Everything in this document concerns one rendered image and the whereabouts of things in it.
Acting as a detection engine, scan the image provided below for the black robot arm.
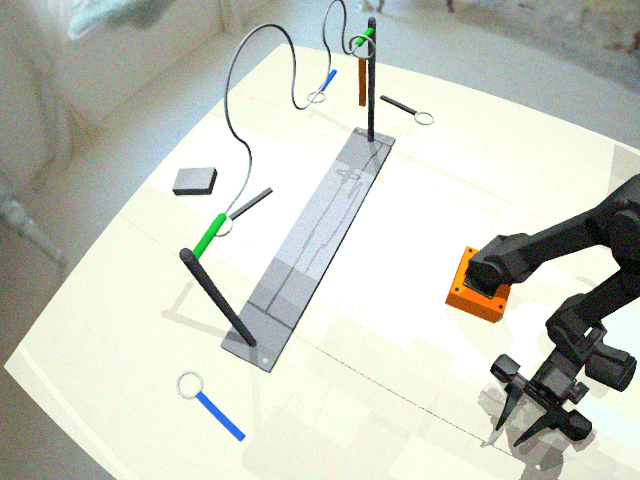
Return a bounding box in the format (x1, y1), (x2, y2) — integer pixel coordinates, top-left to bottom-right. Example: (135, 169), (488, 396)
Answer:
(462, 173), (640, 406)

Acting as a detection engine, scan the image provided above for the grey ring with blue handle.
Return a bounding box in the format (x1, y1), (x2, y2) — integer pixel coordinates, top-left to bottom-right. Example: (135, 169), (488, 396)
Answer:
(176, 370), (245, 442)
(307, 69), (337, 103)

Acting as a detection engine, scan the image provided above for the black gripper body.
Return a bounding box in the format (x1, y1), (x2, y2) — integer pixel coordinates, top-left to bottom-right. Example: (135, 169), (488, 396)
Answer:
(490, 352), (592, 441)

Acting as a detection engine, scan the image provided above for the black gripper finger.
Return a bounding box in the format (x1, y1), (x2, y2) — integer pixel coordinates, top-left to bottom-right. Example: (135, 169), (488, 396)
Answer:
(495, 381), (524, 431)
(513, 412), (563, 447)

